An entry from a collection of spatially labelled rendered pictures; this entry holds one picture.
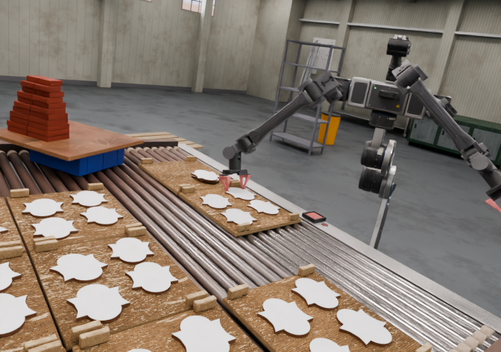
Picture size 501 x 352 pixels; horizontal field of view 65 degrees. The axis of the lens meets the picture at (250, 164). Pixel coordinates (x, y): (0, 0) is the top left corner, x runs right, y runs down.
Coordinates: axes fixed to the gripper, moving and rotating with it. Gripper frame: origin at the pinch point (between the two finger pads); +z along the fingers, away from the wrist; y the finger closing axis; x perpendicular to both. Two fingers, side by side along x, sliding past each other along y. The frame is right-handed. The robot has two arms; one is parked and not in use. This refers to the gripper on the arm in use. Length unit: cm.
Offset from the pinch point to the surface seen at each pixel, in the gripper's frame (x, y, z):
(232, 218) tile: -25.1, -21.0, 7.4
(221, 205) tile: -13.0, -17.8, 4.1
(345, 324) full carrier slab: -85, -32, 23
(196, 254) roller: -37, -46, 14
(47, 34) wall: 935, 156, -276
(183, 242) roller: -29, -45, 12
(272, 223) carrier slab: -32.3, -6.8, 9.9
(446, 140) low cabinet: 254, 821, -17
